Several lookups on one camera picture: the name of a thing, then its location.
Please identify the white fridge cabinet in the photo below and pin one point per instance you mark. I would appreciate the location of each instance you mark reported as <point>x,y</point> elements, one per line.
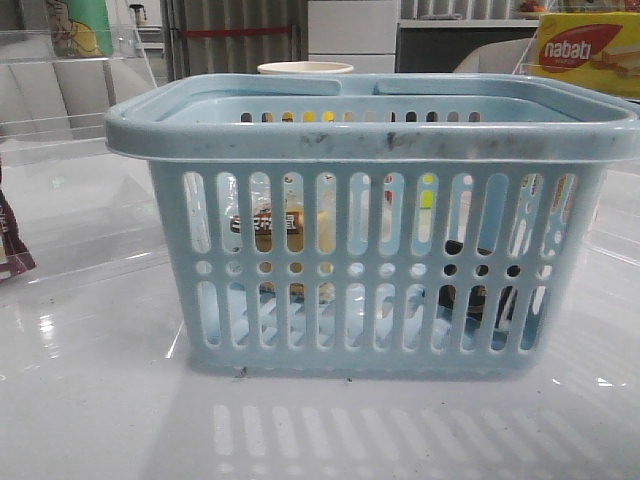
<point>360,33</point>

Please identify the dark red snack packet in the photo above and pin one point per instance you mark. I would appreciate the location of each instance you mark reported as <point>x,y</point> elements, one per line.
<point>15,256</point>

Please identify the yellow nabati wafer box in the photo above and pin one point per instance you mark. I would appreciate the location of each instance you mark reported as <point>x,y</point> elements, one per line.
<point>599,51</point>

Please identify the bread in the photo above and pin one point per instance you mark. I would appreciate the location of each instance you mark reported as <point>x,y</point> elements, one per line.
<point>277,220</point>

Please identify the black tissue pack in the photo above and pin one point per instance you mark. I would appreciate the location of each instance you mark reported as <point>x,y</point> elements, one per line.
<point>477,297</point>

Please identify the plate of fruit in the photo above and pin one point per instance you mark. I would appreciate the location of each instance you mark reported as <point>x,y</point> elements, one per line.
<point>531,7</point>

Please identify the red barrier belt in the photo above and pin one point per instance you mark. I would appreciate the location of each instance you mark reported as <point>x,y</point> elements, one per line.
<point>240,32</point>

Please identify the light blue plastic basket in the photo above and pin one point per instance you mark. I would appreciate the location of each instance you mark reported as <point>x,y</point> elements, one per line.
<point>511,166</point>

